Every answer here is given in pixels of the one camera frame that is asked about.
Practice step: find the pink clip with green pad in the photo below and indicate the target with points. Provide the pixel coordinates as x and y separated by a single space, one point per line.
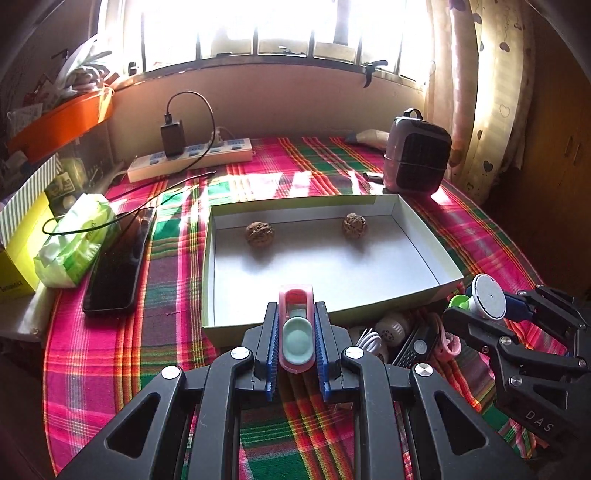
445 344
298 344

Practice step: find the black remote control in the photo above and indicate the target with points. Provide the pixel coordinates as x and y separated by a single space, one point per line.
413 350

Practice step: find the patterned curtain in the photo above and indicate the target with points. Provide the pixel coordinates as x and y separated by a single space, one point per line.
489 101

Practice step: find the plaid tablecloth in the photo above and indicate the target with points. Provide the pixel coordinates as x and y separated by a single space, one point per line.
323 166

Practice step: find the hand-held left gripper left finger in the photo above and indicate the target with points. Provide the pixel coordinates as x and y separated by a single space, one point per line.
272 350

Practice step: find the striped box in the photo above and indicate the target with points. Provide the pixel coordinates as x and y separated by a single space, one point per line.
27 194

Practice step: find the white shallow cardboard box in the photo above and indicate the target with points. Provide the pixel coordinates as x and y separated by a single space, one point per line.
323 272

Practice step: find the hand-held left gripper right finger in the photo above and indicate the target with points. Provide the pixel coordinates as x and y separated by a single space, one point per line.
322 350

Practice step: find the brown walnut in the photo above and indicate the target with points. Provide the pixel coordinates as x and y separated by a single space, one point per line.
354 225
261 234

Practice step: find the black smartphone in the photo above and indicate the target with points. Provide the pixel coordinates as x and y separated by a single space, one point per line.
115 272

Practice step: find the white flat box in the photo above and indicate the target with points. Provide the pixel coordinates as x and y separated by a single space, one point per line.
23 318

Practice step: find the orange tray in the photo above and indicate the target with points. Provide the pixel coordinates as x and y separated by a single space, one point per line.
69 120

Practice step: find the wooden cabinet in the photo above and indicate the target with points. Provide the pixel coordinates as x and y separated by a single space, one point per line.
554 161

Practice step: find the small fan heater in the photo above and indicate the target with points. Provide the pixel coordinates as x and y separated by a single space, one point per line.
415 157

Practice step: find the plastic bags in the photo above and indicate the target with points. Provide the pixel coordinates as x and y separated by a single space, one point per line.
78 74

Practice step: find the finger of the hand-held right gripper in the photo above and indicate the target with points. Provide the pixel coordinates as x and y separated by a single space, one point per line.
503 344
521 305

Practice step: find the white power strip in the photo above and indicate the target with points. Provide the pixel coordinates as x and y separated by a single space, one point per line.
152 168

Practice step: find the green spool with white top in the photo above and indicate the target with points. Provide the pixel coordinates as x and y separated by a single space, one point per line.
489 297

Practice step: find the yellow box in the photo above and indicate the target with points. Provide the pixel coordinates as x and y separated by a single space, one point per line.
18 258

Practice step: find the green tissue pack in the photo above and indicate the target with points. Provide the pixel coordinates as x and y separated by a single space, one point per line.
69 249

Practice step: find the window grille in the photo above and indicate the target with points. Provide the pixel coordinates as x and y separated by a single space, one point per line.
256 44

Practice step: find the clear plastic container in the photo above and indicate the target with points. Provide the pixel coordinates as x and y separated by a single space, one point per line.
94 152

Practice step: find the black window latch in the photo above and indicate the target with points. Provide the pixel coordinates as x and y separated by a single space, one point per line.
133 68

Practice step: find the white plug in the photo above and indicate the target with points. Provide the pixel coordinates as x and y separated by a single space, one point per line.
219 137

